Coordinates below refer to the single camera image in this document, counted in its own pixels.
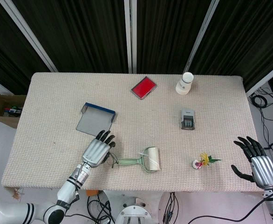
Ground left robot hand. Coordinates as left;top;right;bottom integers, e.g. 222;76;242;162
81;130;117;169

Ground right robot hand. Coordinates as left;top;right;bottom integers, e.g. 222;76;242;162
231;136;273;190

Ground grey dustpan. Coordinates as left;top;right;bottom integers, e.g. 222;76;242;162
75;102;117;137

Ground round white robot base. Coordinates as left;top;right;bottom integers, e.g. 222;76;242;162
101;190;160;224

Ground red ink pad case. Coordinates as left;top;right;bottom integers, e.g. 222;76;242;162
130;76;158;101

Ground green lint roller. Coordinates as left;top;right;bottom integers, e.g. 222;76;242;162
115;146;162;174

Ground beige woven tablecloth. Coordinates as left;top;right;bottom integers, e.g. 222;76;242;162
0;72;265;193

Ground colourful feather shuttlecock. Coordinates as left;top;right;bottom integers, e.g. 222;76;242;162
191;152;223;169

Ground grey date stamp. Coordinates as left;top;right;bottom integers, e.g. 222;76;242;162
179;108;196;130

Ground cardboard box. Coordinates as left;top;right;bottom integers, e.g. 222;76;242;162
0;85;27;129

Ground white bottle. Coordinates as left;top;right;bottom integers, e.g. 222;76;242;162
175;71;195;96

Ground black pleated curtain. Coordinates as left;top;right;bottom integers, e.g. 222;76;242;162
0;0;273;95

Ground black tangled cables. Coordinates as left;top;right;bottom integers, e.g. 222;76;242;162
250;86;273;169

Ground black floor cable bundle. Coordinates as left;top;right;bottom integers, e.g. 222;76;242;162
68;192;116;224

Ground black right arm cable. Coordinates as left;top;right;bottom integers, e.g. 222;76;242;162
186;189;273;224

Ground hanging black cables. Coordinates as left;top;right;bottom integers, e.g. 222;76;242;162
162;191;182;224

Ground white upright frame post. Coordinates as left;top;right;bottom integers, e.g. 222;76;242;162
123;0;138;74

